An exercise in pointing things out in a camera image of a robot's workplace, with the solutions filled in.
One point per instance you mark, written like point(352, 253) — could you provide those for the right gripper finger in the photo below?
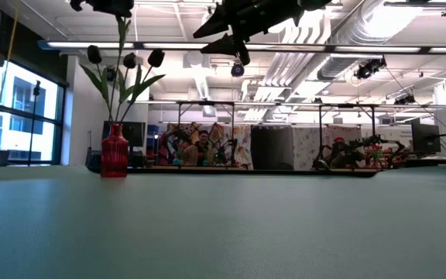
point(217, 23)
point(225, 45)

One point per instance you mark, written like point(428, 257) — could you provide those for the black monitor on arm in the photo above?
point(426, 137)

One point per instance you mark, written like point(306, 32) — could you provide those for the red ribbed vase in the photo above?
point(114, 155)

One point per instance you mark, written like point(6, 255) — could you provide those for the person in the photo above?
point(203, 141)

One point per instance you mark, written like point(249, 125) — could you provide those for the colourful patterned curtain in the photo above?
point(242, 143)

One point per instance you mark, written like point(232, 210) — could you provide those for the black curtain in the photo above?
point(271, 147)

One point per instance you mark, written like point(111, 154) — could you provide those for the black thin stand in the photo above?
point(36, 89)

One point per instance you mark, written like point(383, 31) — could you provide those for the black flat monitor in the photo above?
point(136, 133)

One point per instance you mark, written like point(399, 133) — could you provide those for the white patterned curtain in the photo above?
point(304, 147)

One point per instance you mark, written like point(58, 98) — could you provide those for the large window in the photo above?
point(18, 135)

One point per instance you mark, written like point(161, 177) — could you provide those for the green table mat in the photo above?
point(223, 240)

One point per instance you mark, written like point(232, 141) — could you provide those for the black ceiling camera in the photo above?
point(110, 73)
point(237, 69)

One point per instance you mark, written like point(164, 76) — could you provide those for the silver ventilation duct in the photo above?
point(347, 58)

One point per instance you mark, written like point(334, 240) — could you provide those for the black ceiling camera rig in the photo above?
point(370, 67)
point(405, 100)

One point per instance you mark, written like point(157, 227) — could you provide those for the black table frame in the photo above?
point(265, 171)

